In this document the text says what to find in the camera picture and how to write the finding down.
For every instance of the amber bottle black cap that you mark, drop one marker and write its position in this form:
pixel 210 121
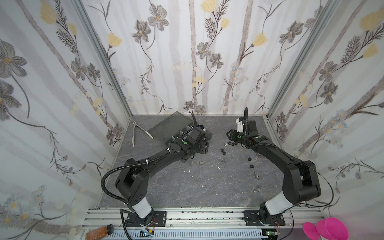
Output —
pixel 100 233

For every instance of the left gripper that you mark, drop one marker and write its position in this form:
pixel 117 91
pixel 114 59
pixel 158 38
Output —
pixel 203 144

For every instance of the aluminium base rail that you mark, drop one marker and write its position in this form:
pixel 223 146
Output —
pixel 199 223

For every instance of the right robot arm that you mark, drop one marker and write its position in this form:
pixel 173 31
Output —
pixel 301 179

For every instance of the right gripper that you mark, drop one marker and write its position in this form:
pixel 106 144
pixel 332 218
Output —
pixel 247 126

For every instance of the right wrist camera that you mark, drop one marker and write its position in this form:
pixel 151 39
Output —
pixel 240 124

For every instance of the pink plastic cup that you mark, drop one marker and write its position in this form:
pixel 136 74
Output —
pixel 330 229

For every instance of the green compartment organizer box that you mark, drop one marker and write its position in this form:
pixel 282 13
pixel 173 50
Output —
pixel 170 128

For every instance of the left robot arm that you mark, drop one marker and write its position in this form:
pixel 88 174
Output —
pixel 133 180

